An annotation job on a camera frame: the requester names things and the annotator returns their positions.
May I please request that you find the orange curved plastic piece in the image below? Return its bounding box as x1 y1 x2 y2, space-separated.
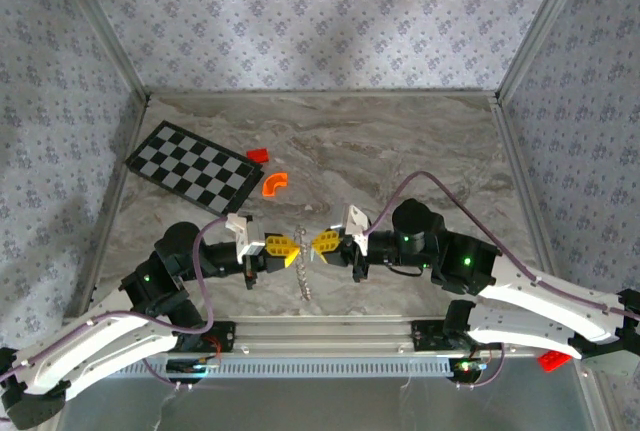
261 171 290 198

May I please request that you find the black grey checkerboard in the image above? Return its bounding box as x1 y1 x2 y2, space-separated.
123 120 265 218

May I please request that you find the circuit board with lights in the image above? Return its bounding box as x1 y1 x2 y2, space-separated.
448 358 489 376
166 358 222 378

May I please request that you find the grey metal panel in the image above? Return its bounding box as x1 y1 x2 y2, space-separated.
49 358 606 431

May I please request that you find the large red toy brick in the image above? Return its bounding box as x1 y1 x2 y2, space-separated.
537 349 573 373

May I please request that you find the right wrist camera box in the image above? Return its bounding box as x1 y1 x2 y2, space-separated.
341 204 372 245

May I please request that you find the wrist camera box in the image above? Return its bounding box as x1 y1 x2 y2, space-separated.
341 204 372 245
225 213 267 258

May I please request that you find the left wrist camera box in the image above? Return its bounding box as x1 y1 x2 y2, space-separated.
225 213 267 258

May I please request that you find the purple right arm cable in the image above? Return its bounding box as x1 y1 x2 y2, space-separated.
364 170 640 391

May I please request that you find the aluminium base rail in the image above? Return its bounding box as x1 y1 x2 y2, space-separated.
64 315 596 360

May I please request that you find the aluminium side rail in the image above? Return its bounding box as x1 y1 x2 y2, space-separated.
492 95 556 277
64 95 151 322

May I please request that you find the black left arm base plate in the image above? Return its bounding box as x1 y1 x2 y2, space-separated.
174 320 236 353

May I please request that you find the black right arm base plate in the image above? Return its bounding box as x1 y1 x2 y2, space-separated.
410 319 481 352

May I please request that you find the grey slotted cable duct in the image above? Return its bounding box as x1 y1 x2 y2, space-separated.
109 356 454 380

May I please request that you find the aluminium back rail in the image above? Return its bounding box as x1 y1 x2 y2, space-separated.
149 87 497 99

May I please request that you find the aluminium corner post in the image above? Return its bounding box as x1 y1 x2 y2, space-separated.
49 0 152 105
494 0 599 102

